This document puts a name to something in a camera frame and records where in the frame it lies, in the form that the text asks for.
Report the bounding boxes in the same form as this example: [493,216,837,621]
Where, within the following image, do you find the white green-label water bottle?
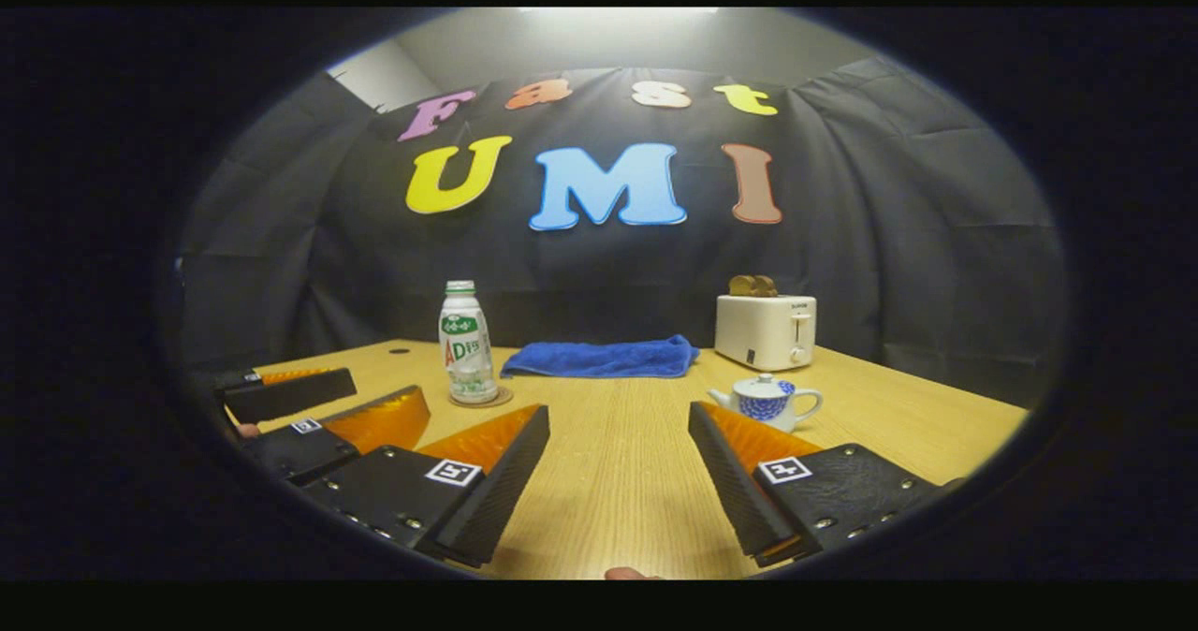
[438,280,500,404]

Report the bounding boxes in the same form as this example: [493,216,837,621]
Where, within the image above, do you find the round brown coaster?
[447,386,514,409]

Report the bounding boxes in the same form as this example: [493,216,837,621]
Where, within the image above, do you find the white blue-patterned teacup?
[707,383,825,434]

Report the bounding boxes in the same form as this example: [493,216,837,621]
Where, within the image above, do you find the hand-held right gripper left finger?
[299,404,551,570]

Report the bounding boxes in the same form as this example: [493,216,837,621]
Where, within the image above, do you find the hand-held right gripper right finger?
[688,400,946,568]

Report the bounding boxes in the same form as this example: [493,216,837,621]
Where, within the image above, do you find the white toaster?
[714,294,818,373]

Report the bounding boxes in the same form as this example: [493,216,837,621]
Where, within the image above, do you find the blue towel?
[500,334,701,380]

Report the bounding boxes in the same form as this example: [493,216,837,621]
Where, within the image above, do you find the black backdrop cloth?
[178,55,1068,412]

